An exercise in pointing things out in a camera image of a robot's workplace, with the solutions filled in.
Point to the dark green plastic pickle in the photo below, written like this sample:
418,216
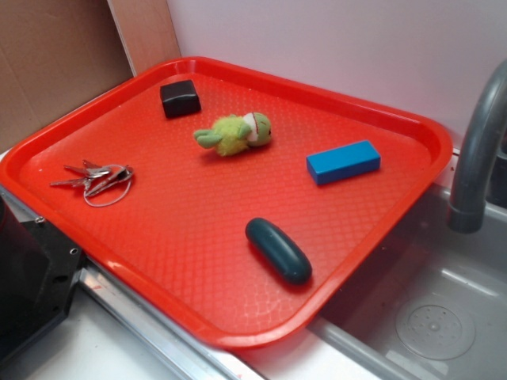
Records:
284,255

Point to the red plastic tray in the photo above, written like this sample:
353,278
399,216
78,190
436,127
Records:
178,238

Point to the green plush frog toy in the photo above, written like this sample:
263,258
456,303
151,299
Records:
231,135

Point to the blue rectangular block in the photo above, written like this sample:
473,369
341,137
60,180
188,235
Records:
343,162

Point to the black rectangular block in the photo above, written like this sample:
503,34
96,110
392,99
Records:
179,99

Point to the bunch of metal keys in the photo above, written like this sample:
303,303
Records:
96,179

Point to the grey plastic sink basin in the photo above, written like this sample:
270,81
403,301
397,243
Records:
427,303

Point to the grey toy faucet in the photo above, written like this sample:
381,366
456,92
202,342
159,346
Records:
480,176

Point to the brown cardboard panel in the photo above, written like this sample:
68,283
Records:
58,55

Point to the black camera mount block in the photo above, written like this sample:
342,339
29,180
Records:
40,266

